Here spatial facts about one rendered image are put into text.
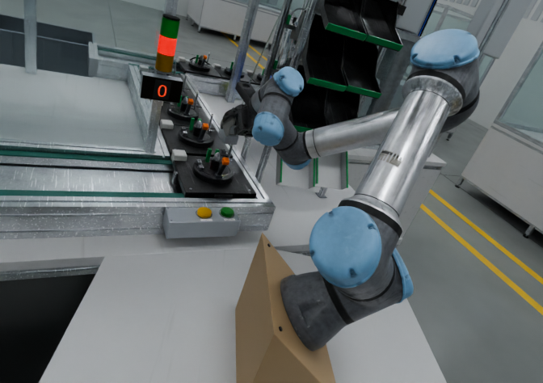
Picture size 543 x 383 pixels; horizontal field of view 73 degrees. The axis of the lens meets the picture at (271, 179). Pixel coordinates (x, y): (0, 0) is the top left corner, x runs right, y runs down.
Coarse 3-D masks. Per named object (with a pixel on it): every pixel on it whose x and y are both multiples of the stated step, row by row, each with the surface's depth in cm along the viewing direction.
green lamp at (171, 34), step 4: (164, 20) 104; (168, 20) 103; (172, 20) 104; (164, 24) 104; (168, 24) 104; (172, 24) 104; (176, 24) 105; (164, 28) 105; (168, 28) 104; (172, 28) 105; (176, 28) 106; (160, 32) 106; (164, 32) 105; (168, 32) 105; (172, 32) 105; (176, 32) 106; (168, 36) 106; (172, 36) 106; (176, 36) 107
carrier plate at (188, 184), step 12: (192, 156) 132; (180, 168) 122; (240, 168) 135; (180, 180) 117; (192, 180) 118; (240, 180) 127; (192, 192) 112; (204, 192) 114; (216, 192) 116; (228, 192) 118; (240, 192) 120; (252, 192) 122
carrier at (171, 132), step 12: (168, 120) 148; (192, 120) 144; (168, 132) 144; (180, 132) 142; (192, 132) 145; (216, 132) 157; (168, 144) 135; (180, 144) 138; (192, 144) 138; (204, 144) 140; (216, 144) 147; (204, 156) 137
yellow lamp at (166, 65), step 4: (160, 56) 108; (164, 56) 108; (168, 56) 109; (172, 56) 110; (156, 60) 110; (160, 60) 109; (164, 60) 109; (168, 60) 109; (172, 60) 110; (156, 64) 110; (160, 64) 109; (164, 64) 109; (168, 64) 110; (172, 64) 111; (156, 68) 110; (160, 68) 110; (164, 68) 110; (168, 68) 110; (168, 72) 111
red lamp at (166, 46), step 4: (160, 36) 106; (164, 36) 106; (160, 40) 107; (164, 40) 106; (168, 40) 106; (172, 40) 107; (176, 40) 108; (160, 44) 107; (164, 44) 107; (168, 44) 107; (172, 44) 107; (160, 48) 107; (164, 48) 107; (168, 48) 107; (172, 48) 108; (160, 52) 108; (164, 52) 108; (168, 52) 108; (172, 52) 109
